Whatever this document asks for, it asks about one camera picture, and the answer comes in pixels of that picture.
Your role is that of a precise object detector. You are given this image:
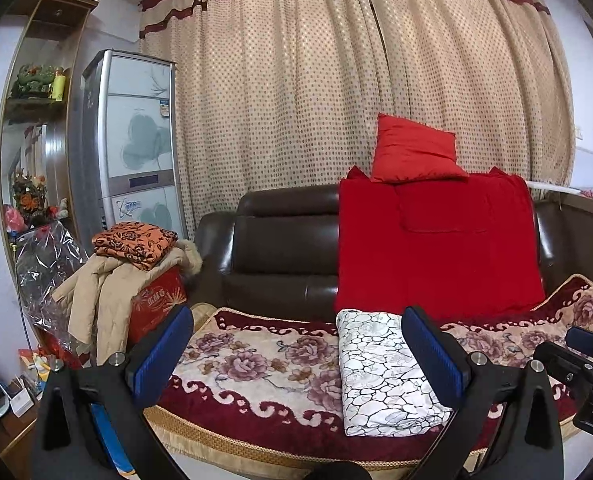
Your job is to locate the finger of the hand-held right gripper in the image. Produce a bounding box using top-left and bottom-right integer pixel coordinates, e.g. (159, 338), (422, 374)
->
(533, 342), (593, 397)
(565, 327), (593, 362)

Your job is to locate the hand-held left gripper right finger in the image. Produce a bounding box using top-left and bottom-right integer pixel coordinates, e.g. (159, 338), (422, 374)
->
(401, 305), (565, 480)

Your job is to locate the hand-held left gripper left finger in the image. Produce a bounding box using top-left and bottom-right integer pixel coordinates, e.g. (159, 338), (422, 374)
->
(30, 304), (195, 480)

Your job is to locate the white crackle-patterned cloth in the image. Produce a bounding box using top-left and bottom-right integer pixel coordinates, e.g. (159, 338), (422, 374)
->
(337, 309), (453, 437)

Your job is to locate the red cardboard box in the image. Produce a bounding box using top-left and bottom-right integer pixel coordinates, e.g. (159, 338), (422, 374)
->
(126, 266), (188, 346)

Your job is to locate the beige padded coat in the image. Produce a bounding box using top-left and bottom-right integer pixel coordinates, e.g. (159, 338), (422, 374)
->
(51, 239), (203, 367)

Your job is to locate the red blanket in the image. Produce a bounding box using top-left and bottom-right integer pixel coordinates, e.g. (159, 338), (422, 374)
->
(334, 166), (547, 322)

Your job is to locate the floral sofa blanket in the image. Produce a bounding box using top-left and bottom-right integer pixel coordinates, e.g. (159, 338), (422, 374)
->
(144, 274), (593, 471)

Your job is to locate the wooden side cabinet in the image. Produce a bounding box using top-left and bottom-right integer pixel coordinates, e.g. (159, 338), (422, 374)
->
(527, 180), (593, 291)

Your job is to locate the orange patterned blanket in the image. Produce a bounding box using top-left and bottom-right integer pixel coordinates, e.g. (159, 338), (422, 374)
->
(92, 221), (180, 272)

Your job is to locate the clear plastic wrap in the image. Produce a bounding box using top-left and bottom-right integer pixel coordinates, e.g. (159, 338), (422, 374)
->
(15, 220), (97, 356)

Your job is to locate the white router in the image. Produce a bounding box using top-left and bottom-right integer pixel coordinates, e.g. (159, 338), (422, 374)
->
(0, 389), (33, 418)

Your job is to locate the brown leather sofa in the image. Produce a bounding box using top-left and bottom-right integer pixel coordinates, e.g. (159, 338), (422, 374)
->
(185, 183), (593, 321)

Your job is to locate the low wooden table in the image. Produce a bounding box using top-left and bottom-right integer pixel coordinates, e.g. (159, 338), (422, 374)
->
(0, 375), (42, 461)

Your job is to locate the red pillow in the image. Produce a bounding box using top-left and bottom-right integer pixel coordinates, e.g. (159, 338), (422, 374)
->
(370, 114), (470, 183)

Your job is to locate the artificial flower arrangement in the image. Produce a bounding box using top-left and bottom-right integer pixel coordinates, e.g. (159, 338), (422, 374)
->
(11, 170), (48, 217)

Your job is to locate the standing air conditioner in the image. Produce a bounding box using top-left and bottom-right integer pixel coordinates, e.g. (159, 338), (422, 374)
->
(68, 49), (190, 241)

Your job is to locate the beige dotted curtain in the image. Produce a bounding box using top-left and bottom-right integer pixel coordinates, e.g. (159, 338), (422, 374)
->
(139, 0), (577, 241)

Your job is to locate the green jade ornament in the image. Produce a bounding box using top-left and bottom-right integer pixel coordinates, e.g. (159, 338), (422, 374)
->
(10, 62), (60, 98)

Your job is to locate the wooden display cabinet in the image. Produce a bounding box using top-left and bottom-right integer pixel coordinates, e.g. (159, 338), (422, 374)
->
(0, 0), (104, 261)

